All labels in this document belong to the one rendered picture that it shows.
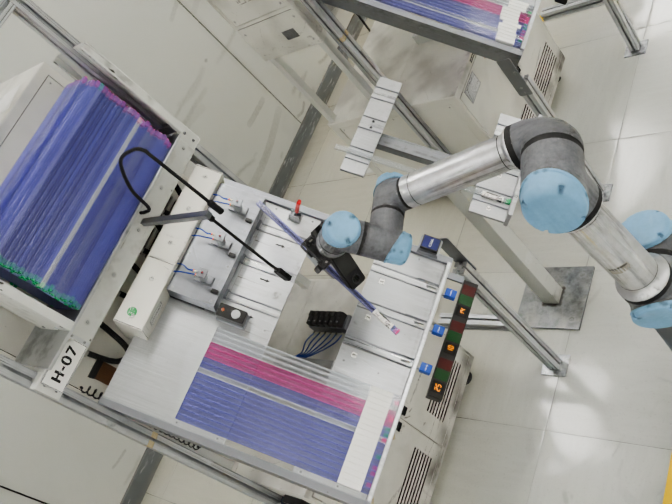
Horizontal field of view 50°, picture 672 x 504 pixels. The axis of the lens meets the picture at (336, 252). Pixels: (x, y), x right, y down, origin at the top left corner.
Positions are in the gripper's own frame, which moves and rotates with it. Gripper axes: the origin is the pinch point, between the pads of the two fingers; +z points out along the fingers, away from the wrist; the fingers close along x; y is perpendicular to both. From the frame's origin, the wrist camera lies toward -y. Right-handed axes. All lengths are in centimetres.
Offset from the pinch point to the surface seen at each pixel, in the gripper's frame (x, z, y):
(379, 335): 0.7, 7.2, -22.8
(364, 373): 10.8, 5.6, -26.9
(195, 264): 22.6, 11.2, 23.8
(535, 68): -141, 80, 3
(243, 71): -89, 194, 116
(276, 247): 2.7, 16.1, 13.4
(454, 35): -88, 24, 27
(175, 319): 35.8, 14.8, 17.0
